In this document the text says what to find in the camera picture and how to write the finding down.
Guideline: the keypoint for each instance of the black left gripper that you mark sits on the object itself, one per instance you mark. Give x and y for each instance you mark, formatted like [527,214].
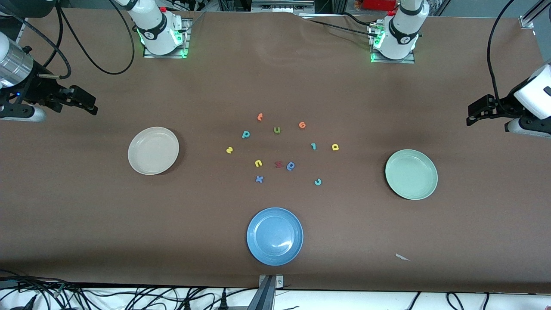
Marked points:
[506,106]

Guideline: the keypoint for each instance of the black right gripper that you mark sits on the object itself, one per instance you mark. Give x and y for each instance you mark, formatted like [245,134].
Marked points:
[38,89]

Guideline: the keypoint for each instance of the teal foam letter d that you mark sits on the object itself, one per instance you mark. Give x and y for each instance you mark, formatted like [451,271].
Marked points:
[243,134]

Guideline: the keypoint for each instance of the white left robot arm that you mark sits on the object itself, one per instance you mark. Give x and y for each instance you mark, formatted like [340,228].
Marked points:
[402,30]

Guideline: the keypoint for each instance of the beige round plate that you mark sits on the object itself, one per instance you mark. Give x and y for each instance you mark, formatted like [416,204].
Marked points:
[153,150]

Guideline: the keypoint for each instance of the green round plate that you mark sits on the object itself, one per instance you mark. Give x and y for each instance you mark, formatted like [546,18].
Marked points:
[411,174]

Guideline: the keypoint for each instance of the brown table cover sheet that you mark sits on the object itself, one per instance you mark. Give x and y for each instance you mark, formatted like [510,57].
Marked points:
[344,86]

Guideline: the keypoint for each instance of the red box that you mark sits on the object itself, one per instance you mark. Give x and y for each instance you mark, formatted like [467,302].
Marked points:
[379,3]

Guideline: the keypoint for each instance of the white paper scrap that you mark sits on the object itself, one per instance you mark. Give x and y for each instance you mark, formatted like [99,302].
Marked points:
[401,256]

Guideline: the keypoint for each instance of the blue foam letter g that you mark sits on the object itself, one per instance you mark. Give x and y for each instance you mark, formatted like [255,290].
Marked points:
[293,166]

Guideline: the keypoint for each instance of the grey metal box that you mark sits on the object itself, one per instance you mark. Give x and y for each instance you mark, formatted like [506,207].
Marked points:
[282,5]

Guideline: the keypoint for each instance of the black power plug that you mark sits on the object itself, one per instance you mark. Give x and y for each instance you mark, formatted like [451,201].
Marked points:
[187,304]
[223,300]

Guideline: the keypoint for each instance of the blue round plate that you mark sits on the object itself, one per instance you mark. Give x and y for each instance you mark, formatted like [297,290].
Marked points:
[274,237]

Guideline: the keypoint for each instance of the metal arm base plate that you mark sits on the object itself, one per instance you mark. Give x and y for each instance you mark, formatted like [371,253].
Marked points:
[411,59]
[185,41]

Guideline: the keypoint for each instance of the aluminium frame profile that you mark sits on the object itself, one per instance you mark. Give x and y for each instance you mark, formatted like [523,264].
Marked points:
[530,18]

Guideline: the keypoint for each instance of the metal table clamp bracket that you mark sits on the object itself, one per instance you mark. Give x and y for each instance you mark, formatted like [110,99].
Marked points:
[279,282]

